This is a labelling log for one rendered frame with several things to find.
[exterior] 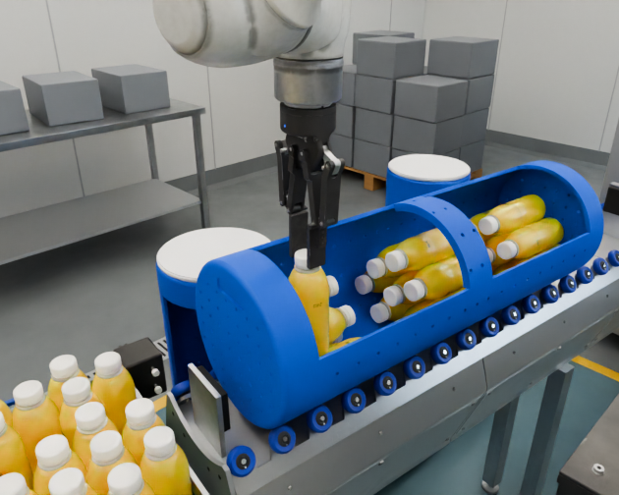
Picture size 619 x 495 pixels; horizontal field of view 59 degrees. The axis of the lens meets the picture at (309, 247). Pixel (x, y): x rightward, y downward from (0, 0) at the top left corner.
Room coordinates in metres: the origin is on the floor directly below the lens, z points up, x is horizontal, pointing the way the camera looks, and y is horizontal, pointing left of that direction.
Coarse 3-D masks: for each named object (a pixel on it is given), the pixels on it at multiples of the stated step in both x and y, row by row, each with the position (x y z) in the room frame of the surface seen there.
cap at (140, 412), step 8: (136, 400) 0.61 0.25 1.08; (144, 400) 0.61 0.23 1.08; (128, 408) 0.59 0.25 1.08; (136, 408) 0.59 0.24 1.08; (144, 408) 0.59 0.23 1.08; (152, 408) 0.59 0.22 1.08; (128, 416) 0.58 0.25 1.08; (136, 416) 0.58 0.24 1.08; (144, 416) 0.58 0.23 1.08; (152, 416) 0.59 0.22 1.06; (136, 424) 0.58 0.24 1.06; (144, 424) 0.58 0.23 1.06
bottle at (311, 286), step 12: (300, 276) 0.72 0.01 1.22; (312, 276) 0.72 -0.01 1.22; (324, 276) 0.73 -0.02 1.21; (300, 288) 0.71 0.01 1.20; (312, 288) 0.71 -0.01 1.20; (324, 288) 0.72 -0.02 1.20; (312, 300) 0.71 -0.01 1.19; (324, 300) 0.72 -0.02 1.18; (312, 312) 0.71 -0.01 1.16; (324, 312) 0.72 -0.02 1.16; (312, 324) 0.71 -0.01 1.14; (324, 324) 0.72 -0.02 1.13; (324, 336) 0.72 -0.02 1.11; (324, 348) 0.72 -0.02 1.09
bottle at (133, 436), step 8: (128, 424) 0.58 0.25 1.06; (152, 424) 0.59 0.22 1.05; (160, 424) 0.59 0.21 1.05; (128, 432) 0.58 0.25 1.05; (136, 432) 0.57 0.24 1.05; (144, 432) 0.57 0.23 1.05; (128, 440) 0.57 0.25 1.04; (136, 440) 0.57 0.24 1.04; (128, 448) 0.57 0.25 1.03; (136, 448) 0.56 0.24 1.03; (144, 448) 0.56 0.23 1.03; (136, 456) 0.56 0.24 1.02
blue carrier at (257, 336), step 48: (432, 192) 1.08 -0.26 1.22; (480, 192) 1.28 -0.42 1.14; (528, 192) 1.28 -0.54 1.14; (576, 192) 1.13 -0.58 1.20; (288, 240) 0.86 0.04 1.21; (336, 240) 1.00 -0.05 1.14; (384, 240) 1.10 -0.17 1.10; (480, 240) 0.91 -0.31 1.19; (576, 240) 1.06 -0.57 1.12; (240, 288) 0.69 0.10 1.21; (288, 288) 0.69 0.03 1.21; (480, 288) 0.87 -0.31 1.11; (528, 288) 0.97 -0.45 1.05; (240, 336) 0.70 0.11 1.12; (288, 336) 0.64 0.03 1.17; (384, 336) 0.72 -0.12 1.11; (432, 336) 0.80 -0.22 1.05; (240, 384) 0.71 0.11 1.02; (288, 384) 0.61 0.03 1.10; (336, 384) 0.67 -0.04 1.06
